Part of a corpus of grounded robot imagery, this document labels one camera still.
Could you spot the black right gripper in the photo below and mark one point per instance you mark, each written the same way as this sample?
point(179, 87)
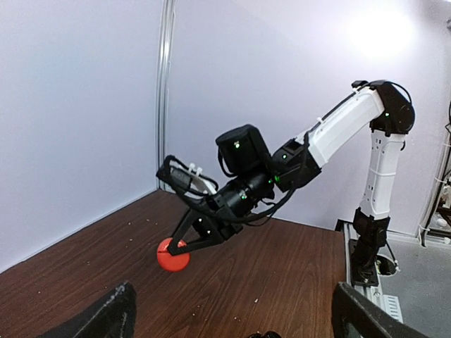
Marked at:
point(209, 222)

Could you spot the right aluminium corner post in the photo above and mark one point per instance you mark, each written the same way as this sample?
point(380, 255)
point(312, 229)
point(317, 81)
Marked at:
point(162, 77)

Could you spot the small black clip object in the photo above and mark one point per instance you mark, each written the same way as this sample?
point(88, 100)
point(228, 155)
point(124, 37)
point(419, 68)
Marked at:
point(268, 334)

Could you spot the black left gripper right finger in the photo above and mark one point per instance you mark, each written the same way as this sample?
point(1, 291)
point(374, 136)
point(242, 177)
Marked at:
point(353, 315)

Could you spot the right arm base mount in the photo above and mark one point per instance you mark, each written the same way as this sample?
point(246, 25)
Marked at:
point(362, 264)

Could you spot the orange earbud charging case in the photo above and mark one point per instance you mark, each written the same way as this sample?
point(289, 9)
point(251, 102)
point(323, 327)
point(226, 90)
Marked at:
point(169, 262)

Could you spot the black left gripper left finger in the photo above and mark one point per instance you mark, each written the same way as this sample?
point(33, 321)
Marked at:
point(113, 315)

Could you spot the aluminium front rail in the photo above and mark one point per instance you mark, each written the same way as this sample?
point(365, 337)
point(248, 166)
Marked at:
point(371, 287)

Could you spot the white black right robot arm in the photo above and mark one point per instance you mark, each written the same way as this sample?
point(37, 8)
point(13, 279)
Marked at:
point(261, 182)

